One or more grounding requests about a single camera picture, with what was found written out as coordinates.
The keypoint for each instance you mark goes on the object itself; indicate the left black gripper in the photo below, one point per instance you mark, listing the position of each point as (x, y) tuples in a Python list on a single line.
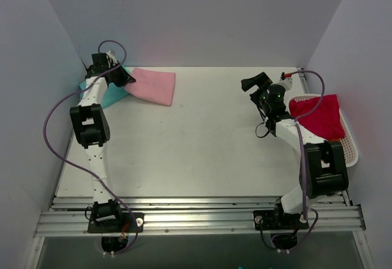
[(116, 75)]

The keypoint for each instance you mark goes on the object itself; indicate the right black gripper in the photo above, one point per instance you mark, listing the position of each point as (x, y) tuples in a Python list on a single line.
[(256, 91)]

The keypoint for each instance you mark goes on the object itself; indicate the pink t-shirt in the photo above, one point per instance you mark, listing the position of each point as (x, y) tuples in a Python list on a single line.
[(152, 86)]

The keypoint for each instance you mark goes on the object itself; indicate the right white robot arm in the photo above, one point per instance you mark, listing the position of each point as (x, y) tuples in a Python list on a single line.
[(323, 170)]

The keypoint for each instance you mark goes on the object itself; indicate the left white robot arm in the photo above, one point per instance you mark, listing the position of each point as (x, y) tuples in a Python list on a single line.
[(92, 131)]

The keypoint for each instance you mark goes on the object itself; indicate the teal folded t-shirt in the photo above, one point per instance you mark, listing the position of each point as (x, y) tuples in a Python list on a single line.
[(113, 95)]

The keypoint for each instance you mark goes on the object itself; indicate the magenta t-shirt in basket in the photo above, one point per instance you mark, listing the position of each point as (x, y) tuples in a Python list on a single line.
[(325, 121)]

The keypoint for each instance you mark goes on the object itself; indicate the white plastic basket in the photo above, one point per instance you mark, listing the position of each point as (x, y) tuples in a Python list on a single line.
[(348, 144)]

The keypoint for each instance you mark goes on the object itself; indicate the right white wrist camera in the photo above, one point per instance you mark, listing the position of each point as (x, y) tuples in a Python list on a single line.
[(286, 81)]

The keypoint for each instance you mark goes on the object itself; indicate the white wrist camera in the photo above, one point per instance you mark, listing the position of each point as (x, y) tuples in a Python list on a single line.
[(111, 57), (286, 81)]

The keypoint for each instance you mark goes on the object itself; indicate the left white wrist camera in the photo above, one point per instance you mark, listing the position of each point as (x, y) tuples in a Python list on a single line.
[(111, 57)]

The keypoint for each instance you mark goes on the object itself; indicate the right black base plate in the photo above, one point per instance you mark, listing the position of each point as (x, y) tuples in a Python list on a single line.
[(269, 220)]

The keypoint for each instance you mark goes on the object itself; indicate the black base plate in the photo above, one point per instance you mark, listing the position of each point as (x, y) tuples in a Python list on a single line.
[(126, 224), (269, 220)]

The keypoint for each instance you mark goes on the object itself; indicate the aluminium rail frame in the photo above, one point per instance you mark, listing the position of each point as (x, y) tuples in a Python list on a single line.
[(196, 215)]

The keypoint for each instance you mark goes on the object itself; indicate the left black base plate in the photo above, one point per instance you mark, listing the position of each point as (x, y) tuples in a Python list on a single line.
[(126, 224)]

